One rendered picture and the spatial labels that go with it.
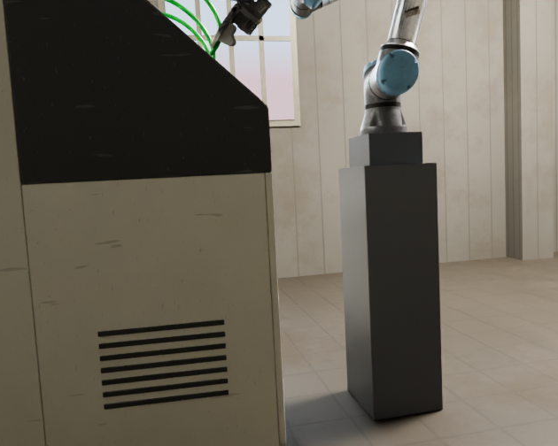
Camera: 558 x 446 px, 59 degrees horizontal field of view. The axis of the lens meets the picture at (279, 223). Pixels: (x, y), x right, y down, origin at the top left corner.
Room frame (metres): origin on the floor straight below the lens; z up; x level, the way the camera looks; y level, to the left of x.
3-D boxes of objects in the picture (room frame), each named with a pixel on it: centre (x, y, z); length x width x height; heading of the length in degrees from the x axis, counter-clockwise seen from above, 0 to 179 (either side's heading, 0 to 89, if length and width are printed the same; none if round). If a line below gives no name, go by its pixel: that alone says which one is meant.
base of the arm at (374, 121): (1.63, -0.36, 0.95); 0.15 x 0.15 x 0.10
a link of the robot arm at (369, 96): (1.62, -0.36, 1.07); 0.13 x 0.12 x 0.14; 2
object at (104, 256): (1.51, 0.35, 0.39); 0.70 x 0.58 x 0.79; 9
